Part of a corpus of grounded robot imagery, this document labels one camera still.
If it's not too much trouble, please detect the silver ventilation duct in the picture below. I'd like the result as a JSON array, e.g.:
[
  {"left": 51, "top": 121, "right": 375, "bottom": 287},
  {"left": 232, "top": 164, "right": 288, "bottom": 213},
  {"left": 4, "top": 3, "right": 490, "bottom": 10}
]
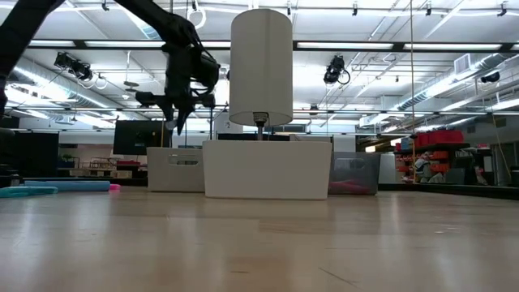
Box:
[{"left": 397, "top": 52, "right": 512, "bottom": 113}]

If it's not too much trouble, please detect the dark translucent plastic bin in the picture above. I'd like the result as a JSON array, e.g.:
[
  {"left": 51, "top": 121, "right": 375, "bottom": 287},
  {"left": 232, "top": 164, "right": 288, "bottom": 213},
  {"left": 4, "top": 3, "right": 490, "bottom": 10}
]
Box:
[{"left": 328, "top": 151, "right": 382, "bottom": 196}]

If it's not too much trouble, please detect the white cable ring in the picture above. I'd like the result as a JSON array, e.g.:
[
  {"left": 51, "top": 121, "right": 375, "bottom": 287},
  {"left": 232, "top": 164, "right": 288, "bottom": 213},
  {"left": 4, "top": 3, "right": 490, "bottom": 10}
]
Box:
[{"left": 190, "top": 6, "right": 208, "bottom": 31}]

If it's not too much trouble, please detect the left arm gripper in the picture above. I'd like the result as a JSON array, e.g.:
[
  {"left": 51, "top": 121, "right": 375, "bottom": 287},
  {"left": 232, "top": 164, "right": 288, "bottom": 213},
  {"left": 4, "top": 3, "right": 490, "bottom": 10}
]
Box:
[{"left": 135, "top": 38, "right": 222, "bottom": 137}]

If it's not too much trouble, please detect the black hanging camera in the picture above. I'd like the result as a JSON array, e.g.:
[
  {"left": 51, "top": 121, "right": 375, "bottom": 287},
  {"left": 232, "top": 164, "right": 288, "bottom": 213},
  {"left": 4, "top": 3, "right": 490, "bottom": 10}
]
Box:
[
  {"left": 54, "top": 51, "right": 95, "bottom": 82},
  {"left": 479, "top": 70, "right": 501, "bottom": 84},
  {"left": 323, "top": 54, "right": 352, "bottom": 86}
]

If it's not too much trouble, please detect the light grey plastic bin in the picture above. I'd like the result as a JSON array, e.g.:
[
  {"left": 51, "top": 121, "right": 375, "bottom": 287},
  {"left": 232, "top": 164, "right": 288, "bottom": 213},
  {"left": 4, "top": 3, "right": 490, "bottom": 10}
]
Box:
[{"left": 146, "top": 146, "right": 206, "bottom": 193}]

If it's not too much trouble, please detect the teal marker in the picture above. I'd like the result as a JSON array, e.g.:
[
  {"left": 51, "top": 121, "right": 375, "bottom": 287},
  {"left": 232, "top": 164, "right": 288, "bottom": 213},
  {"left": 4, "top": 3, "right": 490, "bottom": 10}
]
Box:
[{"left": 0, "top": 185, "right": 59, "bottom": 199}]

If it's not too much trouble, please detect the black display screen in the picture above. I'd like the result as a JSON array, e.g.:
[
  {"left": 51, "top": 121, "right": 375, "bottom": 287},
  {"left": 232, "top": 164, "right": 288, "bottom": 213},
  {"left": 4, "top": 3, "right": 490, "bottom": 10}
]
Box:
[{"left": 112, "top": 119, "right": 173, "bottom": 156}]

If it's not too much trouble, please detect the table lamp with white shade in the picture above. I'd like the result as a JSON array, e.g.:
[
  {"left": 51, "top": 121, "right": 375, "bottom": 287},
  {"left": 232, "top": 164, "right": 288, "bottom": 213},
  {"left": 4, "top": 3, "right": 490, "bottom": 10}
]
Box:
[{"left": 229, "top": 8, "right": 294, "bottom": 141}]

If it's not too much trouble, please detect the shelf with red bins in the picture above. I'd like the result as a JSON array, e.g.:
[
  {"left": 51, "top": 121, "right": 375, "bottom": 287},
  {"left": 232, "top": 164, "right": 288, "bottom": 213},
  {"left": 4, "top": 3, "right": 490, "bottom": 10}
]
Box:
[{"left": 393, "top": 129, "right": 471, "bottom": 184}]

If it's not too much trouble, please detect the black frame bar with lights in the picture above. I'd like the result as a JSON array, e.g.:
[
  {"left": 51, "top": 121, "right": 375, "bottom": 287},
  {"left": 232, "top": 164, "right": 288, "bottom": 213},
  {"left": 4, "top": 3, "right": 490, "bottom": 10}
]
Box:
[{"left": 28, "top": 38, "right": 519, "bottom": 53}]

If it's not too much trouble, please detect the blue marker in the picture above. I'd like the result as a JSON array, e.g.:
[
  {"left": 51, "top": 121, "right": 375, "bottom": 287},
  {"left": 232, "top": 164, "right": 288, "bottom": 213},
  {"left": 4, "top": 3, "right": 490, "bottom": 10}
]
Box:
[{"left": 23, "top": 179, "right": 111, "bottom": 192}]

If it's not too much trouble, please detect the white plastic bin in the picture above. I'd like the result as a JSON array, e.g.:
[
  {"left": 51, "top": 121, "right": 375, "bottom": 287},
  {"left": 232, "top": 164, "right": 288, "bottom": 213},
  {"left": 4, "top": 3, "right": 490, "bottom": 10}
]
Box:
[{"left": 202, "top": 140, "right": 332, "bottom": 200}]

